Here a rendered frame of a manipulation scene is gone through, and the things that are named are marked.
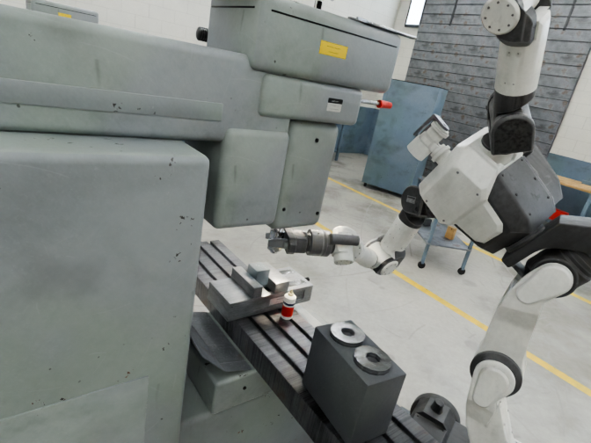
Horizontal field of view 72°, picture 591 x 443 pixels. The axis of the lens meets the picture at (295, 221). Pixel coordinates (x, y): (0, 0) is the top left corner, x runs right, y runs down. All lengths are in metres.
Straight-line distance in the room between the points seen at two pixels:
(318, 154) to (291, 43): 0.32
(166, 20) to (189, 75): 7.02
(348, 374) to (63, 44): 0.87
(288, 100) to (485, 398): 1.03
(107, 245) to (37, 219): 0.12
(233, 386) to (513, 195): 0.95
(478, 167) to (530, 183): 0.16
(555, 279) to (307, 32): 0.88
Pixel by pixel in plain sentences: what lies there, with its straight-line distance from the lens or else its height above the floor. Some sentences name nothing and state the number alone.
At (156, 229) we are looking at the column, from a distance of 0.84.
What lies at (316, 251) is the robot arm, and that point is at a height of 1.22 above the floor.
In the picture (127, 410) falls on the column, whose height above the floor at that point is 0.97.
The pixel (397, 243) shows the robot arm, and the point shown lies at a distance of 1.52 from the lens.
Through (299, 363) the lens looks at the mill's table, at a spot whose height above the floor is 0.96.
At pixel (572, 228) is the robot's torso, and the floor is 1.50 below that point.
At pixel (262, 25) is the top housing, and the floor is 1.82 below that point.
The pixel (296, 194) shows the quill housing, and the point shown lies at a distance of 1.15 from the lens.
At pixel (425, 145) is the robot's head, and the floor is 1.61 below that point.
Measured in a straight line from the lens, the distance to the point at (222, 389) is 1.29.
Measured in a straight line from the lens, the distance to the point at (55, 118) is 0.86.
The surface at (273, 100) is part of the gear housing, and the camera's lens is 1.01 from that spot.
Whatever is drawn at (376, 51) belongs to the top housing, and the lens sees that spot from 1.19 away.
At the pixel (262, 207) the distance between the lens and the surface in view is 1.07.
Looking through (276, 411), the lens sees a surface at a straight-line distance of 1.55.
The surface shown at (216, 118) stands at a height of 1.62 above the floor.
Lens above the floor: 1.75
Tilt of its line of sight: 20 degrees down
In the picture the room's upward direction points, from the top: 11 degrees clockwise
